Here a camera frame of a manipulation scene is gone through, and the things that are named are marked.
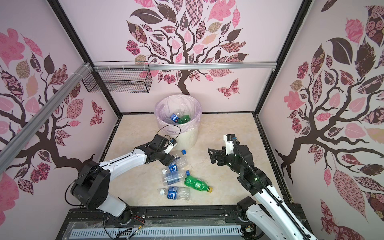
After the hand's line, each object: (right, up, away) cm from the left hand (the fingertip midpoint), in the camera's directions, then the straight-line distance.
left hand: (168, 157), depth 90 cm
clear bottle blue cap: (+4, -10, -9) cm, 14 cm away
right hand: (+27, +9, -18) cm, 34 cm away
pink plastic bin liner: (-1, +33, +3) cm, 33 cm away
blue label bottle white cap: (+6, -3, -3) cm, 8 cm away
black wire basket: (-48, +57, +32) cm, 81 cm away
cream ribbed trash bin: (+11, +10, -2) cm, 15 cm away
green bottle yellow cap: (+18, -12, -11) cm, 24 cm away
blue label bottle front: (+5, -16, -14) cm, 22 cm away
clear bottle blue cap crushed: (+9, 0, +5) cm, 11 cm away
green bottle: (+9, +24, +10) cm, 27 cm away
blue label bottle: (+4, +25, +5) cm, 26 cm away
